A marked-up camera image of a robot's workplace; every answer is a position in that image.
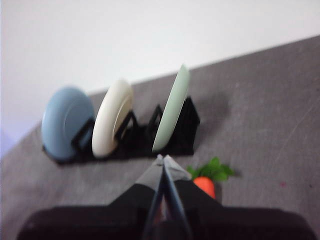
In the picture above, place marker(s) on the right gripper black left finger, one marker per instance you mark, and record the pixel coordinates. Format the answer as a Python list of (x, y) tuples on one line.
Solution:
[(120, 220)]

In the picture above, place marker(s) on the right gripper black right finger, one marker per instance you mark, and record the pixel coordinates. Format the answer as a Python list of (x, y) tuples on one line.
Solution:
[(220, 222)]

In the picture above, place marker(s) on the orange carrot with green leaves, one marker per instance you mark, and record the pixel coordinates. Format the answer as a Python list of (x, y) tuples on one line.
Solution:
[(206, 185)]

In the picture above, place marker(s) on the pale green plate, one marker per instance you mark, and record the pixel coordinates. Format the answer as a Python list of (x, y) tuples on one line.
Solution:
[(172, 110)]

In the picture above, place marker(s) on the black plate rack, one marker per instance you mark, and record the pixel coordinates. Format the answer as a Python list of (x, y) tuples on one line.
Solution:
[(135, 150)]

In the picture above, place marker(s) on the cream white plate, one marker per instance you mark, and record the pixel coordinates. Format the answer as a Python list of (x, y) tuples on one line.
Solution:
[(107, 125)]

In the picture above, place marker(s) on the light blue plate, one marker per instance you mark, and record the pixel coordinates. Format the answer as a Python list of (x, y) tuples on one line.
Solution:
[(65, 125)]

